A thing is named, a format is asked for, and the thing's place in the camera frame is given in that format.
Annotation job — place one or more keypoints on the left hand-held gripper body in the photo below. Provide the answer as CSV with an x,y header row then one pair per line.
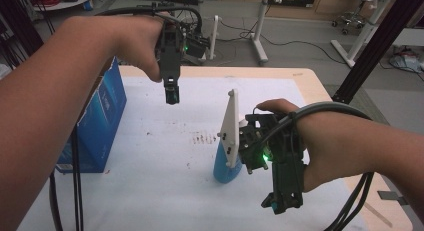
x,y
170,51

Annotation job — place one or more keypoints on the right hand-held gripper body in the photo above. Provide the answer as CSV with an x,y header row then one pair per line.
x,y
288,171

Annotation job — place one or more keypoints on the translucent blue bottle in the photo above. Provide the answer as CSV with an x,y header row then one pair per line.
x,y
223,171

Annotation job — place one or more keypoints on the person's left hand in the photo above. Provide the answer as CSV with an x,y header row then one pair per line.
x,y
136,41

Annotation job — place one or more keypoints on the person's right hand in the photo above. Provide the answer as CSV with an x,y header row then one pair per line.
x,y
320,151

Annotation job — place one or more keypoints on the blue cardboard box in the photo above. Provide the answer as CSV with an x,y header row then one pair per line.
x,y
100,124

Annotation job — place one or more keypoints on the white table mat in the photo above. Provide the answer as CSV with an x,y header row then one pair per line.
x,y
160,177

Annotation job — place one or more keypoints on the white desk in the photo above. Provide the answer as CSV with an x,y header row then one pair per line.
x,y
260,31

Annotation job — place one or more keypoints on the grey tape strip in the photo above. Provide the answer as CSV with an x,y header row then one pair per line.
x,y
391,196

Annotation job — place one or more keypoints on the round white table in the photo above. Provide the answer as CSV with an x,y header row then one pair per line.
x,y
66,1

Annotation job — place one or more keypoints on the black metal stand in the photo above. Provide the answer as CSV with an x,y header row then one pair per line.
x,y
20,27

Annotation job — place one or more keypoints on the white desk leg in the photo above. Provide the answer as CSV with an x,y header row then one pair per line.
x,y
363,34

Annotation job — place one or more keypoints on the office chair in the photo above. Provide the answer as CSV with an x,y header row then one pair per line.
x,y
356,14

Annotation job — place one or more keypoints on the black metal post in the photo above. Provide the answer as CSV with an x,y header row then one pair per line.
x,y
376,47

